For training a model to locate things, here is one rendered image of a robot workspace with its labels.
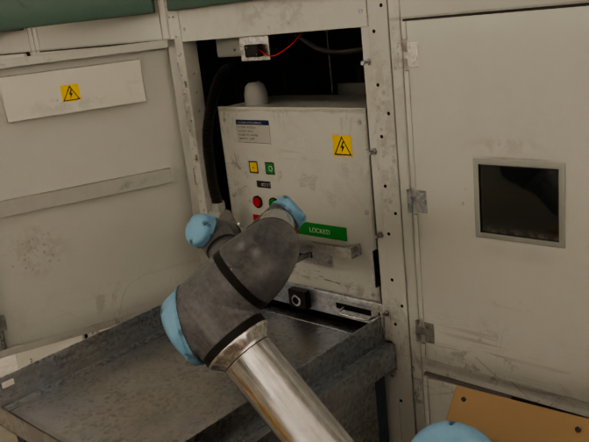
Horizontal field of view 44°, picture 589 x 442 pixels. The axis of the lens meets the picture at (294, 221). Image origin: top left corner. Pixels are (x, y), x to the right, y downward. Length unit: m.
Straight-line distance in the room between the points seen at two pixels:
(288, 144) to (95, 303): 0.70
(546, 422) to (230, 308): 0.54
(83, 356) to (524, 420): 1.05
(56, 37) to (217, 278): 1.50
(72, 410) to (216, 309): 0.66
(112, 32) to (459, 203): 1.18
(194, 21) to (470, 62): 0.79
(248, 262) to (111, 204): 0.97
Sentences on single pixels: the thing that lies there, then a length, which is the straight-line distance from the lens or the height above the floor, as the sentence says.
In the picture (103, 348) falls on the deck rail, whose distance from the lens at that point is 1.87.
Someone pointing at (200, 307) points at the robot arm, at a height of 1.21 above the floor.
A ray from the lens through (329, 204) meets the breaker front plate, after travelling 1.77.
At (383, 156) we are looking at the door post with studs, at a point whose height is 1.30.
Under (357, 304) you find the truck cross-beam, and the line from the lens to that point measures 1.80.
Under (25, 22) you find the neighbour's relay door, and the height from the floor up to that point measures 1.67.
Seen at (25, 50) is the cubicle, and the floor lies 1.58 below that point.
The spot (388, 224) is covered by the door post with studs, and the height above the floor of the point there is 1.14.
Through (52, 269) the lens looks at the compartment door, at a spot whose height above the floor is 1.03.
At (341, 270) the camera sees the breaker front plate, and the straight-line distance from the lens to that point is 1.81.
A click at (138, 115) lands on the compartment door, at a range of 2.00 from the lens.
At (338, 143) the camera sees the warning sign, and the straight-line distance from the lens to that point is 1.70.
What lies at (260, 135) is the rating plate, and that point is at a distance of 1.87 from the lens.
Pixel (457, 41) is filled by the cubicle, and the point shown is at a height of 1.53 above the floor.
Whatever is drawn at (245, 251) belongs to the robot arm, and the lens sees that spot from 1.10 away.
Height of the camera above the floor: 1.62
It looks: 16 degrees down
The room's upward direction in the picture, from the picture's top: 6 degrees counter-clockwise
